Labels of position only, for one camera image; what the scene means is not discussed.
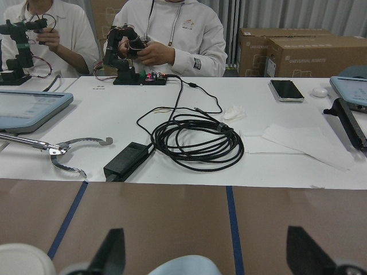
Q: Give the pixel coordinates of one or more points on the light blue cup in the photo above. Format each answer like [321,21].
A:
[190,264]

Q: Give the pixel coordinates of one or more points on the blue teach pendant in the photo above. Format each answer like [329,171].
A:
[352,90]
[25,111]

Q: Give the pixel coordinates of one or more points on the cardboard box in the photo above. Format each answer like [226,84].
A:
[297,52]

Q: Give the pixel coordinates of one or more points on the person in white hoodie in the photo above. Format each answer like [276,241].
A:
[186,37]

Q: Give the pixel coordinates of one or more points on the black smartphone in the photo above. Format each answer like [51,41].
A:
[286,91]

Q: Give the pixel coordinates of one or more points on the person with glasses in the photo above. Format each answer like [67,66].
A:
[66,47]

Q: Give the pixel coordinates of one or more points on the black power adapter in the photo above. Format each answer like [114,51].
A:
[126,162]

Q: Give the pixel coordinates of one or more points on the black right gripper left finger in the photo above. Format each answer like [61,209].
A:
[111,255]

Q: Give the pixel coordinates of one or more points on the white paper sheet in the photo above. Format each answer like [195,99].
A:
[309,141]

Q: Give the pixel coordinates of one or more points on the small black desktop robot arm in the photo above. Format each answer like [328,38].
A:
[225,149]

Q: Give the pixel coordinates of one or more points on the green handled reacher grabber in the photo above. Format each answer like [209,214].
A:
[57,149]

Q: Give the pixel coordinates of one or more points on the white ikea cup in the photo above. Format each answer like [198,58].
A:
[18,258]

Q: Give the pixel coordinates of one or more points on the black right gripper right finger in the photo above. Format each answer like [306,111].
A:
[305,256]

